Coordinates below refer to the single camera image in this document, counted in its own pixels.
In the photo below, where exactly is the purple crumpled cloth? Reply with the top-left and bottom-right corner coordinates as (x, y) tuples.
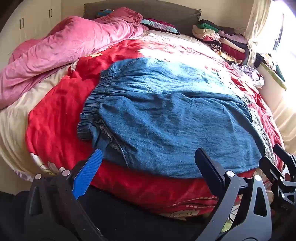
(232, 63), (264, 88)

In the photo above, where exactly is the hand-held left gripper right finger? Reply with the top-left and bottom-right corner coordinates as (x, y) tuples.
(195, 148), (272, 241)

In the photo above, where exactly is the pink quilt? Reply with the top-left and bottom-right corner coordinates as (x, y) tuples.
(0, 7), (148, 109)

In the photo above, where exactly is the patterned pillow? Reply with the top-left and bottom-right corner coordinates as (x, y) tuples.
(140, 19), (181, 35)

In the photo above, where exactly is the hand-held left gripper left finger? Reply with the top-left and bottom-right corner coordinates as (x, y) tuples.
(24, 148), (109, 241)

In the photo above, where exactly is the cream sheer curtain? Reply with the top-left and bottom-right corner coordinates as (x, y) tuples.
(244, 0), (296, 149)

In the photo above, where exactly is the red floral bed sheet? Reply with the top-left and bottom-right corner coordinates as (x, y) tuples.
(0, 30), (286, 220)

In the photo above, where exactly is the dark framed window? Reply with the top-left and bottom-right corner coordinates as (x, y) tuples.
(273, 11), (288, 51)

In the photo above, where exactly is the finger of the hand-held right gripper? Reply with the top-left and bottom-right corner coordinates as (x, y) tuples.
(273, 144), (296, 179)
(259, 156), (296, 209)

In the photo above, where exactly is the dark upholstered headboard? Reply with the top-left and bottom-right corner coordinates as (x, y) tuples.
(83, 1), (201, 35)

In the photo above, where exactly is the pile of folded clothes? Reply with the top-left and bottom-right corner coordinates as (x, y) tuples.
(192, 19), (250, 64)

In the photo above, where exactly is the cream wardrobe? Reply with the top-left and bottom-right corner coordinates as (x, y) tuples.
(0, 0), (62, 67)

